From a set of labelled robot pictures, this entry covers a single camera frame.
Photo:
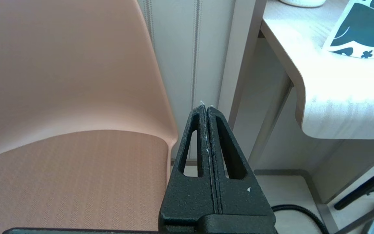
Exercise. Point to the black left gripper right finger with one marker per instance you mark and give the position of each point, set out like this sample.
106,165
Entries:
242,198

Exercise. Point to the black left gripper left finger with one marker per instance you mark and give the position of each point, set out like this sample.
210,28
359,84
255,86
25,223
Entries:
187,195

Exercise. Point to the white horse print pouch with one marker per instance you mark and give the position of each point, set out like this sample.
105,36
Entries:
365,29

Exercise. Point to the pink chair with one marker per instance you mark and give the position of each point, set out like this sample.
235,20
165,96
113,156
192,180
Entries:
60,97

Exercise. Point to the white ribbed ceramic mug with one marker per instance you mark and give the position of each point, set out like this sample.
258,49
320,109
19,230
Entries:
300,2

